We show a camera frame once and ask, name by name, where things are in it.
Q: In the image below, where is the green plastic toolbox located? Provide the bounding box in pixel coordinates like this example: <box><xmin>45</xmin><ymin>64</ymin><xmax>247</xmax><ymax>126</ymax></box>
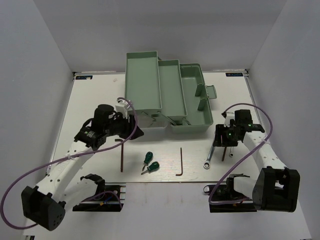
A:
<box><xmin>124</xmin><ymin>51</ymin><xmax>217</xmax><ymax>134</ymax></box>

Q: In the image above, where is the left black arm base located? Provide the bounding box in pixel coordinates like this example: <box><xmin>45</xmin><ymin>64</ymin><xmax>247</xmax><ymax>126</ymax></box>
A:
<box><xmin>72</xmin><ymin>184</ymin><xmax>126</xmax><ymax>213</ymax></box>

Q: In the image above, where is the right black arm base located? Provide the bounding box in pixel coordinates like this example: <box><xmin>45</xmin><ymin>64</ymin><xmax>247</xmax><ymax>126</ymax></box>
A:
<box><xmin>209</xmin><ymin>184</ymin><xmax>257</xmax><ymax>213</ymax></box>

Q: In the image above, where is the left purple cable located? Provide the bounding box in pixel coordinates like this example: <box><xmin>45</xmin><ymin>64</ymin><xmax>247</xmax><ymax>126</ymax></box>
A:
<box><xmin>0</xmin><ymin>97</ymin><xmax>140</xmax><ymax>230</ymax></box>

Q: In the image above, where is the large ratchet wrench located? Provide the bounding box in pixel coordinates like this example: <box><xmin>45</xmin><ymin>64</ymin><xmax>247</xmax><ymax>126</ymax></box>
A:
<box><xmin>203</xmin><ymin>145</ymin><xmax>215</xmax><ymax>170</ymax></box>

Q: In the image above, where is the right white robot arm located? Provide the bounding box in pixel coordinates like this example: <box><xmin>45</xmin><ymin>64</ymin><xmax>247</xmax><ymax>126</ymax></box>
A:
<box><xmin>208</xmin><ymin>109</ymin><xmax>300</xmax><ymax>213</ymax></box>

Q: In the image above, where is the left long hex key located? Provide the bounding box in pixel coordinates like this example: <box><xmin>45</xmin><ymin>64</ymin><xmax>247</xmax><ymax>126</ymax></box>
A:
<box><xmin>114</xmin><ymin>138</ymin><xmax>124</xmax><ymax>173</ymax></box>

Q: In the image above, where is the right blue corner label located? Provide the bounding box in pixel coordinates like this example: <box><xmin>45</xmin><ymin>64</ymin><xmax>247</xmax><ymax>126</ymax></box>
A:
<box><xmin>225</xmin><ymin>72</ymin><xmax>244</xmax><ymax>77</ymax></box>

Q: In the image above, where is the middle hex key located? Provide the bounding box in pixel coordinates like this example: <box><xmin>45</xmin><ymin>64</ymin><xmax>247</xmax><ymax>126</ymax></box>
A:
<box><xmin>175</xmin><ymin>147</ymin><xmax>184</xmax><ymax>177</ymax></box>

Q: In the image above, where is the blue corner label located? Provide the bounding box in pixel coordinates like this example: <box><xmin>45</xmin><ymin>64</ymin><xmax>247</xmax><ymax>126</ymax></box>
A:
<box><xmin>75</xmin><ymin>75</ymin><xmax>93</xmax><ymax>80</ymax></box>
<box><xmin>225</xmin><ymin>72</ymin><xmax>244</xmax><ymax>77</ymax></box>

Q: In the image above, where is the green stubby screwdriver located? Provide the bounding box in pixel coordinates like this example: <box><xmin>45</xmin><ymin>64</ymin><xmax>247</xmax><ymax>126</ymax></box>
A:
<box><xmin>142</xmin><ymin>151</ymin><xmax>153</xmax><ymax>171</ymax></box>
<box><xmin>141</xmin><ymin>161</ymin><xmax>160</xmax><ymax>175</ymax></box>

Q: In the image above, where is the right red hex key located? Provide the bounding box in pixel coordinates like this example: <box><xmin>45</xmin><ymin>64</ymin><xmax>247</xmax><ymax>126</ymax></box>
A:
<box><xmin>221</xmin><ymin>147</ymin><xmax>227</xmax><ymax>162</ymax></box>

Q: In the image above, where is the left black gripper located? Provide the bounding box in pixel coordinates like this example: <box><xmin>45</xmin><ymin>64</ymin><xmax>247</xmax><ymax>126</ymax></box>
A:
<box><xmin>104</xmin><ymin>111</ymin><xmax>145</xmax><ymax>140</ymax></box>

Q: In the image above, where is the small combination wrench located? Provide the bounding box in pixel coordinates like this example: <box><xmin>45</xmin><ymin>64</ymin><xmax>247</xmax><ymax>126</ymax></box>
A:
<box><xmin>229</xmin><ymin>146</ymin><xmax>234</xmax><ymax>158</ymax></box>

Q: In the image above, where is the left blue corner label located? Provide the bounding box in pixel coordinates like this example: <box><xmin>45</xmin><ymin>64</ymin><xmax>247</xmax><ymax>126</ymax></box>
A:
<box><xmin>75</xmin><ymin>75</ymin><xmax>93</xmax><ymax>80</ymax></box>

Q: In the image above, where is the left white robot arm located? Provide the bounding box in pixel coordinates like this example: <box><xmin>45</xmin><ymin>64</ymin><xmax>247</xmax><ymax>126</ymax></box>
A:
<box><xmin>21</xmin><ymin>99</ymin><xmax>144</xmax><ymax>231</ymax></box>

